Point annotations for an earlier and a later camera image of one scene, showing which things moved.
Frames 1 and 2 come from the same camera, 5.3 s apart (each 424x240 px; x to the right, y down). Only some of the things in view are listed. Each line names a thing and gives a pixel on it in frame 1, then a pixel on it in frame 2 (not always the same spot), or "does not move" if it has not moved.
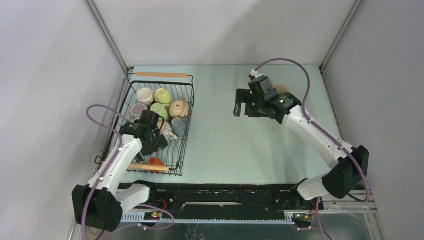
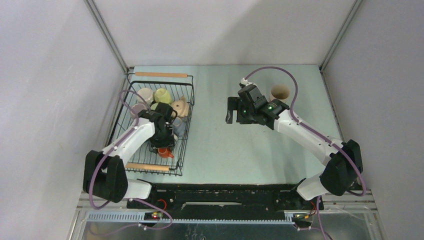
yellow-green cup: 163,96 does not move
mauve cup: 136,110 does not move
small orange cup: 155,161 → 165,152
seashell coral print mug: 282,88 does not move
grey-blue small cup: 179,125 does not move
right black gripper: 241,97 → 236,103
